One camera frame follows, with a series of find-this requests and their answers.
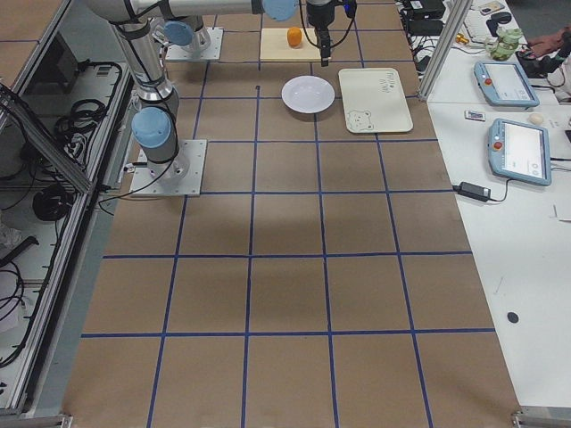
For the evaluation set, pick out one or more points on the black power adapter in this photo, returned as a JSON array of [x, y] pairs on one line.
[[472, 191]]

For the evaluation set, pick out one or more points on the blue teach pendant far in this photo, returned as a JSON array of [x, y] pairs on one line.
[[505, 84]]

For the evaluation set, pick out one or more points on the blue teach pendant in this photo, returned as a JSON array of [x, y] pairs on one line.
[[505, 84], [519, 151]]

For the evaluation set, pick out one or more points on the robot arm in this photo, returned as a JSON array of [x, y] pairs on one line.
[[154, 126], [276, 10]]

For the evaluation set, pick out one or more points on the aluminium frame post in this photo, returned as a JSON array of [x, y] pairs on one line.
[[457, 14]]

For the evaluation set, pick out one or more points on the small white card box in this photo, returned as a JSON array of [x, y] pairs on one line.
[[474, 115]]

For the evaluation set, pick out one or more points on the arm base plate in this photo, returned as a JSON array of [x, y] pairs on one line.
[[183, 176], [186, 45]]

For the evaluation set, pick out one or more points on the orange fruit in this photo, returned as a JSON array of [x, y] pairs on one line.
[[294, 37]]

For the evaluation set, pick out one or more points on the white round plate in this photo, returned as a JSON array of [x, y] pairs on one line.
[[307, 94]]

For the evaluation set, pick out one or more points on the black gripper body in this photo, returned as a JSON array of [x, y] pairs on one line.
[[318, 17]]

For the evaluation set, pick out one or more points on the cream bear tray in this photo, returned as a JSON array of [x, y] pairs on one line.
[[374, 101]]

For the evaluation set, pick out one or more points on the blue teach pendant near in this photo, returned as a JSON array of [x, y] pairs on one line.
[[519, 151]]

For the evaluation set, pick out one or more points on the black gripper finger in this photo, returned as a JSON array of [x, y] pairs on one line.
[[325, 54]]

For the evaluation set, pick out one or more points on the wooden cutting board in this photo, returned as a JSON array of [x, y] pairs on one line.
[[275, 48]]

